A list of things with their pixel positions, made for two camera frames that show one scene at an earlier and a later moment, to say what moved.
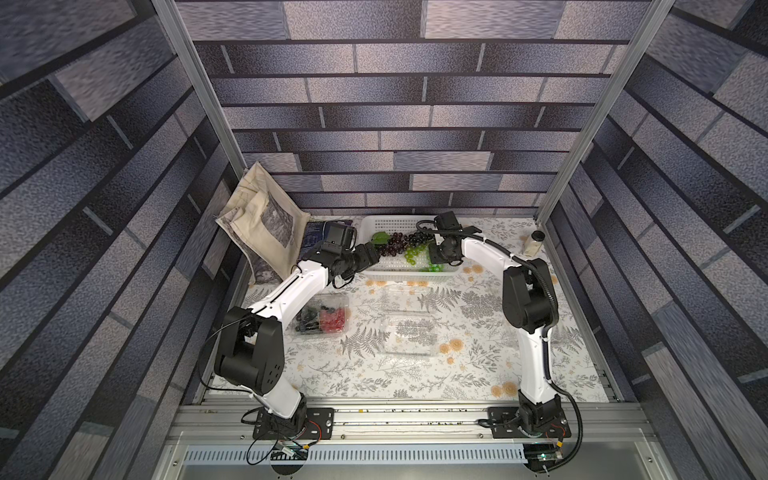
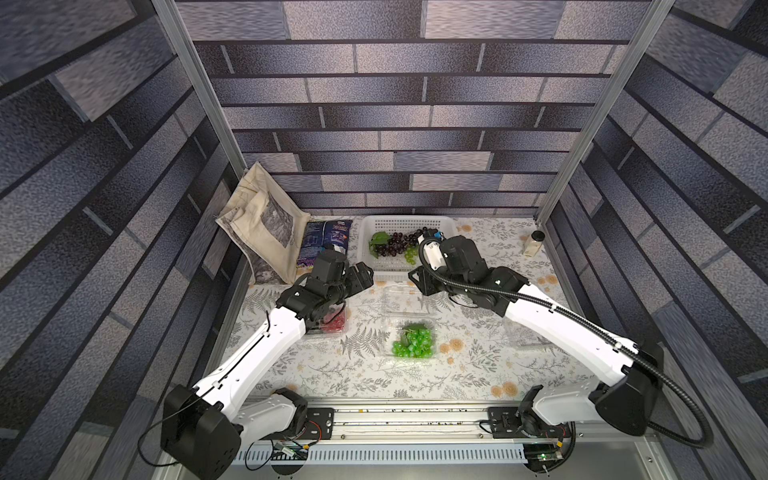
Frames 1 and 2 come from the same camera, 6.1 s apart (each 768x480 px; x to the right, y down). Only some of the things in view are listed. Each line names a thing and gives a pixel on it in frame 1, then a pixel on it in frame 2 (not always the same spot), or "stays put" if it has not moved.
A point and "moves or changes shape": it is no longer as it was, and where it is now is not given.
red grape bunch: (332, 322) stays put
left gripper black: (366, 260) to (359, 286)
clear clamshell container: (410, 321) stays put
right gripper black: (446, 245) to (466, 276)
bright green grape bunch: (437, 268) moves or changes shape
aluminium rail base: (216, 440) stays put
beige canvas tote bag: (264, 225) stays put
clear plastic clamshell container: (324, 314) stays put
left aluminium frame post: (174, 22) stays put
